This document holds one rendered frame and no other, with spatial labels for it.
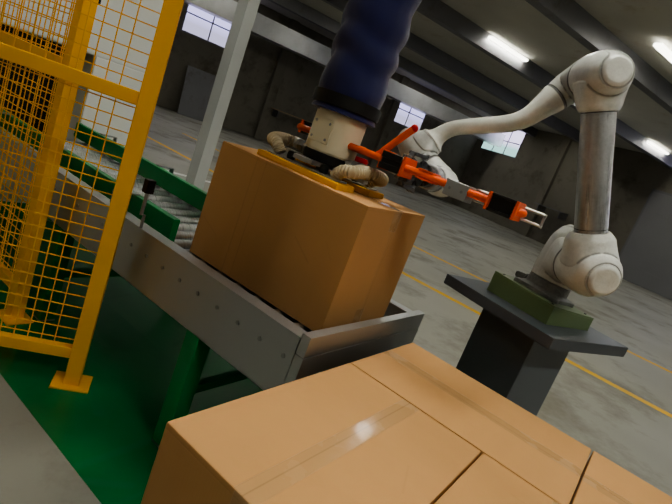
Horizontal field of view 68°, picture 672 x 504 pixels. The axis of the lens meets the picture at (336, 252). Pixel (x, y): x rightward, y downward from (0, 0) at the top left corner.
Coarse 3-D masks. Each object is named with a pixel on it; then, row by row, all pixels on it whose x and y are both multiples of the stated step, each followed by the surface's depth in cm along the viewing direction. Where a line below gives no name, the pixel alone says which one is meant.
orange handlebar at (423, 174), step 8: (304, 128) 166; (352, 144) 156; (360, 152) 155; (368, 152) 153; (408, 168) 145; (416, 168) 144; (416, 176) 144; (424, 176) 143; (432, 176) 141; (440, 176) 146; (440, 184) 140; (472, 192) 135; (480, 200) 134; (520, 208) 129; (520, 216) 129
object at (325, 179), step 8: (264, 152) 161; (272, 152) 161; (288, 152) 160; (272, 160) 159; (280, 160) 157; (288, 160) 157; (296, 160) 164; (296, 168) 154; (304, 168) 152; (312, 168) 157; (320, 168) 153; (328, 168) 153; (312, 176) 150; (320, 176) 149; (328, 176) 150; (328, 184) 147; (336, 184) 145; (344, 184) 150; (352, 192) 153
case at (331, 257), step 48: (240, 192) 161; (288, 192) 150; (336, 192) 141; (240, 240) 161; (288, 240) 150; (336, 240) 141; (384, 240) 152; (288, 288) 150; (336, 288) 141; (384, 288) 167
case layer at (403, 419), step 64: (320, 384) 118; (384, 384) 131; (448, 384) 146; (192, 448) 83; (256, 448) 88; (320, 448) 95; (384, 448) 102; (448, 448) 112; (512, 448) 122; (576, 448) 136
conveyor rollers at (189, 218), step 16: (80, 144) 284; (96, 160) 258; (112, 160) 274; (112, 176) 239; (160, 192) 242; (176, 208) 229; (192, 208) 237; (192, 224) 207; (176, 240) 180; (192, 240) 187
